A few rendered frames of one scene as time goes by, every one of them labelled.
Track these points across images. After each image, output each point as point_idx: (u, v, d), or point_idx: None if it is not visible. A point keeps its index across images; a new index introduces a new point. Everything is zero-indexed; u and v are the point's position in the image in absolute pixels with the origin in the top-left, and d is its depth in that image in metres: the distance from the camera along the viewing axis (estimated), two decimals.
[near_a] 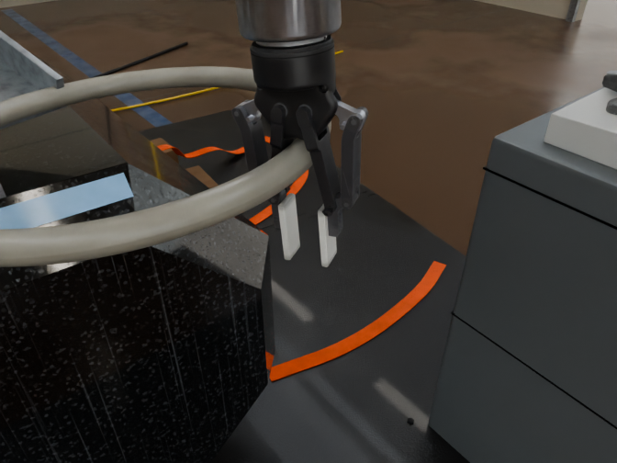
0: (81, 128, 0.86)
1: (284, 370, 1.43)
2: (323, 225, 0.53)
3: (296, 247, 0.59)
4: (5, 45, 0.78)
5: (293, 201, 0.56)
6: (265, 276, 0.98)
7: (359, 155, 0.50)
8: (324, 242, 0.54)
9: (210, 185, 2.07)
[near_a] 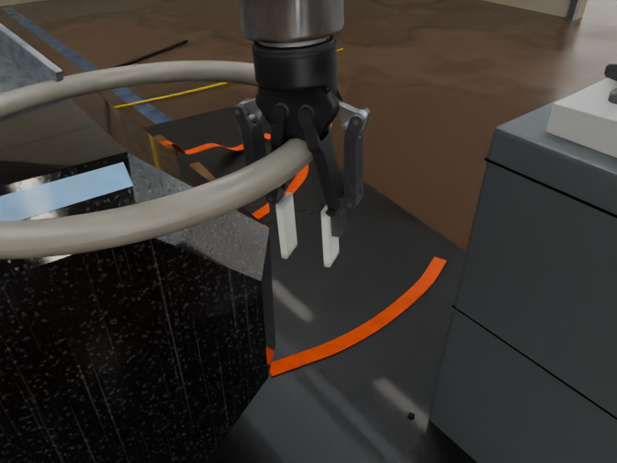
0: (80, 118, 0.85)
1: (285, 366, 1.42)
2: (326, 225, 0.53)
3: (293, 246, 0.59)
4: (5, 38, 0.77)
5: (290, 200, 0.56)
6: (265, 268, 0.98)
7: (362, 155, 0.50)
8: (327, 242, 0.54)
9: (210, 181, 2.07)
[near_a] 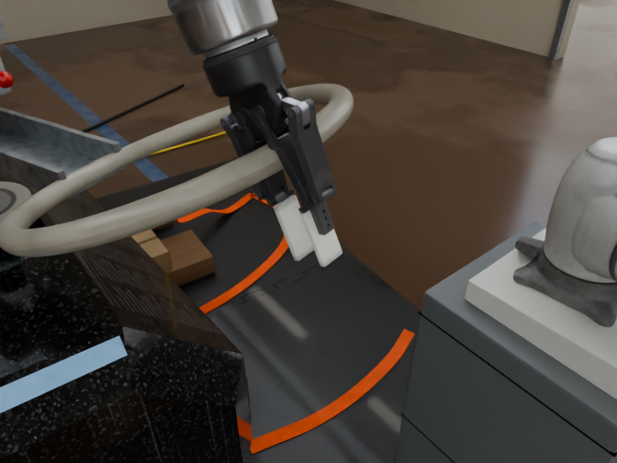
0: (84, 282, 1.03)
1: (263, 443, 1.61)
2: (307, 223, 0.53)
3: (308, 248, 0.59)
4: (66, 134, 0.92)
5: (293, 202, 0.57)
6: (240, 390, 1.16)
7: (319, 148, 0.49)
8: (313, 240, 0.54)
9: (202, 251, 2.25)
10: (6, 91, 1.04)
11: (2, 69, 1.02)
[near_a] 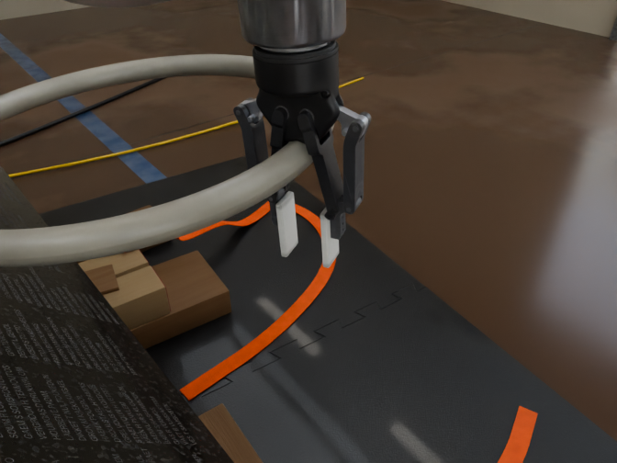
0: None
1: None
2: (325, 228, 0.53)
3: (293, 244, 0.59)
4: None
5: (291, 199, 0.56)
6: None
7: (362, 160, 0.49)
8: (326, 243, 0.54)
9: (213, 283, 1.58)
10: None
11: None
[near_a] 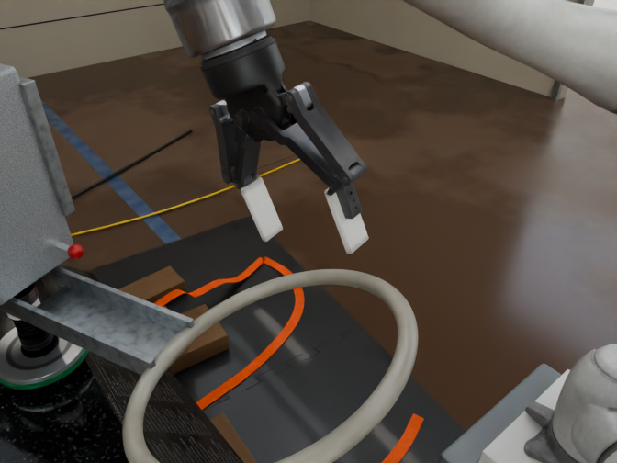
0: (122, 444, 1.11)
1: None
2: (332, 207, 0.49)
3: (274, 229, 0.62)
4: (140, 306, 1.03)
5: (260, 185, 0.60)
6: None
7: (331, 127, 0.46)
8: (340, 225, 0.50)
9: (216, 329, 2.32)
10: None
11: (69, 236, 1.12)
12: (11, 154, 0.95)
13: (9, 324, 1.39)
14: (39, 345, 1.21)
